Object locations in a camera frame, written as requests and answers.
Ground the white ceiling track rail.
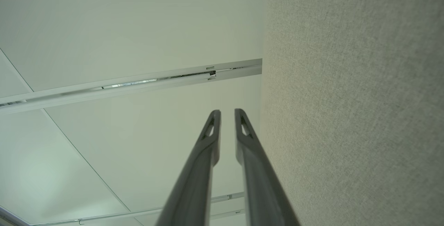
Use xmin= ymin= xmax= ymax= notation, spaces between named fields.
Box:
xmin=0 ymin=58 xmax=263 ymax=115

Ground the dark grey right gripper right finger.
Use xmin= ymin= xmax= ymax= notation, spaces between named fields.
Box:
xmin=234 ymin=108 xmax=301 ymax=226

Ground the thin white ceiling rail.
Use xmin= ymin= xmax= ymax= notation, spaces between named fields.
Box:
xmin=31 ymin=192 xmax=245 ymax=226

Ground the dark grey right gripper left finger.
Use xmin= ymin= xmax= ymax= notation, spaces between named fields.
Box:
xmin=156 ymin=110 xmax=221 ymax=226

